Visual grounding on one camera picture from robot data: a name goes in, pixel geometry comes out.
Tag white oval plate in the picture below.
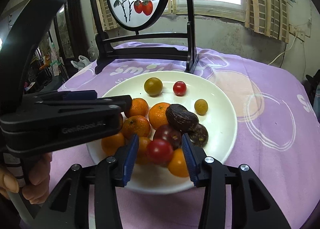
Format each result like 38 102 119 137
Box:
86 70 238 196

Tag blue clothes pile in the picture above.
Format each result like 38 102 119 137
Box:
305 70 320 122

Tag large yellow-green citrus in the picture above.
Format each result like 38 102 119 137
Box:
144 78 163 96

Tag yellow-orange citrus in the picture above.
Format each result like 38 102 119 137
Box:
168 148 189 178

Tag beige checked curtain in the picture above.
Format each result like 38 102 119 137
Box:
245 0 289 43
91 0 121 32

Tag purple patterned tablecloth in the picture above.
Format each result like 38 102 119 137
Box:
50 48 319 228

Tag white wall cable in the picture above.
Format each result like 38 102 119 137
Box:
267 25 307 66

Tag left beige checked curtain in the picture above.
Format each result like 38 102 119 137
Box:
91 0 121 32

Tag white plastic bag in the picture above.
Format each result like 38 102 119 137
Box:
71 55 91 71

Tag dark wooden cabinet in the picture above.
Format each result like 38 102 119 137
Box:
51 0 91 62

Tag dark oblong passion fruit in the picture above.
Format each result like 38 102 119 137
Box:
165 104 199 133

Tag black framed round screen ornament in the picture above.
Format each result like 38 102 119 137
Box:
90 0 199 74

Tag small yellow-green kumquat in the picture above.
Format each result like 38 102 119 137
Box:
194 99 208 115

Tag person's left hand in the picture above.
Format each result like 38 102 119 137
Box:
1 152 53 204

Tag right beige checked curtain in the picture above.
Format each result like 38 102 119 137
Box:
245 0 289 43

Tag dark red plum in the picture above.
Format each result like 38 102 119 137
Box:
153 124 181 150

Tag small mandarin orange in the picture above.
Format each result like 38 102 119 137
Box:
136 136 152 165

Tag large orange mandarin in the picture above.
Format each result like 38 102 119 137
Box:
148 102 170 130

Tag red cherry tomato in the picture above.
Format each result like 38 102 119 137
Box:
146 139 174 165
173 81 187 96

